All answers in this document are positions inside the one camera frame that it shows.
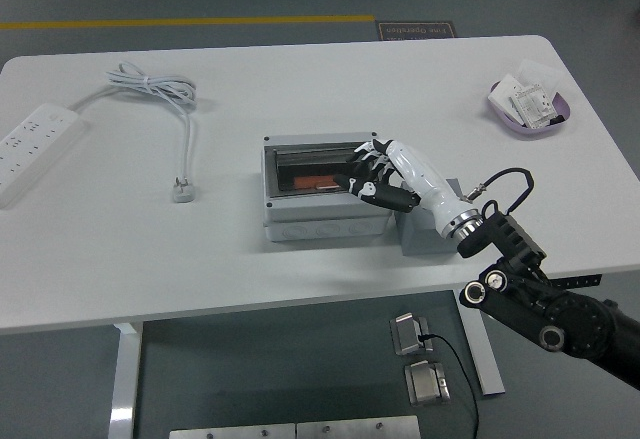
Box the black table control panel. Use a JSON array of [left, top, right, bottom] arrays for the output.
[[554, 272, 605, 290]]

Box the grey plastic junction box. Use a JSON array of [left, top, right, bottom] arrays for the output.
[[260, 131, 394, 244]]

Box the grey cube holder block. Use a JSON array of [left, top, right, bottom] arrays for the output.
[[394, 177, 464, 258]]

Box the white table leg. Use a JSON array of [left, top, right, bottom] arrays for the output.
[[107, 322, 145, 439], [455, 301, 506, 399]]

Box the dark floor sign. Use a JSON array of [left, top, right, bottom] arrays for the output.
[[374, 20, 459, 42]]

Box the orange cylinder battery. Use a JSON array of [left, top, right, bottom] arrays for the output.
[[293, 176, 346, 193]]

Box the clear plastic bag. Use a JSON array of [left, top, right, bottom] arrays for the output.
[[517, 57, 564, 95]]

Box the purple plastic tray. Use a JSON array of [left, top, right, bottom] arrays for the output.
[[487, 80, 575, 140]]

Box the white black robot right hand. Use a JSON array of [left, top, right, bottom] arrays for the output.
[[332, 137, 474, 238]]

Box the white paper box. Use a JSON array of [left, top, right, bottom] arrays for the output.
[[488, 73, 524, 123]]

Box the grey metal floor plate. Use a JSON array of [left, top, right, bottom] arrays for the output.
[[295, 414, 421, 439], [168, 423, 297, 439]]

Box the white power cord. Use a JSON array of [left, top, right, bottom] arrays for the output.
[[69, 61, 199, 185]]

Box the black floor cable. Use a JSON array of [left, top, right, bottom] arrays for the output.
[[419, 333, 481, 439]]

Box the silver floor socket box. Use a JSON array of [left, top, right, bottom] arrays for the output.
[[403, 360, 452, 407], [389, 312, 435, 358]]

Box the smoky transparent box lid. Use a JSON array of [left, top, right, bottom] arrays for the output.
[[272, 139, 376, 196]]

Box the white power strip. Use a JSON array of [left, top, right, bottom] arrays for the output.
[[0, 102, 86, 209]]

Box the white power plug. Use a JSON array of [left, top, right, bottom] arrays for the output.
[[172, 174, 197, 205]]

